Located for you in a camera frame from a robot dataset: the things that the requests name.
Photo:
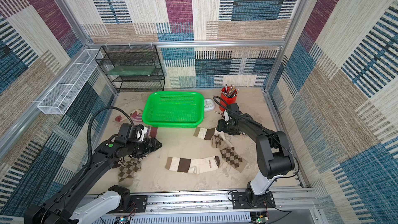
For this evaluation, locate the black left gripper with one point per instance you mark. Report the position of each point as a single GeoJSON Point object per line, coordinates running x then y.
{"type": "Point", "coordinates": [149, 149]}

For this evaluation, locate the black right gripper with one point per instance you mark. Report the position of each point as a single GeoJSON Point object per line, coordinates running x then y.
{"type": "Point", "coordinates": [228, 127]}

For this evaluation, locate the cream brown striped sock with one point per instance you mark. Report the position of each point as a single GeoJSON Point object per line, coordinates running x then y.
{"type": "Point", "coordinates": [193, 166]}
{"type": "Point", "coordinates": [207, 134]}

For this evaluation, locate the brown argyle sock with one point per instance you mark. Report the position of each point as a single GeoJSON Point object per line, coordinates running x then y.
{"type": "Point", "coordinates": [228, 152]}
{"type": "Point", "coordinates": [127, 170]}

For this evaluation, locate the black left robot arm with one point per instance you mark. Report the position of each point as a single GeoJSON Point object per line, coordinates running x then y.
{"type": "Point", "coordinates": [61, 208]}

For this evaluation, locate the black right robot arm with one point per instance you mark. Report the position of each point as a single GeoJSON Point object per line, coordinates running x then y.
{"type": "Point", "coordinates": [274, 157]}

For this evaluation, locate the pink purple striped sock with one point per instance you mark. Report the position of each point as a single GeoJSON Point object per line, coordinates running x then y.
{"type": "Point", "coordinates": [151, 132]}
{"type": "Point", "coordinates": [135, 116]}

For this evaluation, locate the red pencil cup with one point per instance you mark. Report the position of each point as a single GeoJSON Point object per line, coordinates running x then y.
{"type": "Point", "coordinates": [229, 95]}

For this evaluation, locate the green plastic basket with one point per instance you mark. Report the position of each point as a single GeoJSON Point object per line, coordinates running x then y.
{"type": "Point", "coordinates": [173, 109]}

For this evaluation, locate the green glass plate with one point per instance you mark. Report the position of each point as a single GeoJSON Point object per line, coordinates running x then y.
{"type": "Point", "coordinates": [132, 70]}

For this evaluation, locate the black wire mesh shelf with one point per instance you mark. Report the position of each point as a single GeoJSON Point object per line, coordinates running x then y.
{"type": "Point", "coordinates": [109, 57]}

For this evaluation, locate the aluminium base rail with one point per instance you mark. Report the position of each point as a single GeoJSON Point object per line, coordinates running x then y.
{"type": "Point", "coordinates": [292, 205]}

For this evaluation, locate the white wire wall basket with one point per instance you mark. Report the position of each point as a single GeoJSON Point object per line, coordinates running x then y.
{"type": "Point", "coordinates": [61, 96]}

